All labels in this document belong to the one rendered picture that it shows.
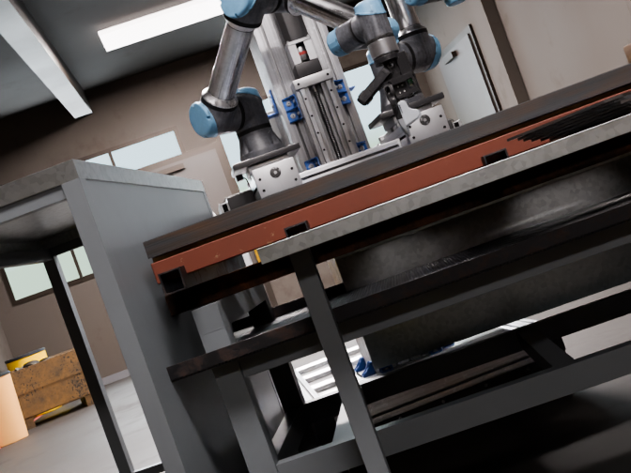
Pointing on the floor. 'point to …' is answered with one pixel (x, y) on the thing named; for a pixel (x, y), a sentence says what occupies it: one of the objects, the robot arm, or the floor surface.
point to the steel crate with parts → (50, 385)
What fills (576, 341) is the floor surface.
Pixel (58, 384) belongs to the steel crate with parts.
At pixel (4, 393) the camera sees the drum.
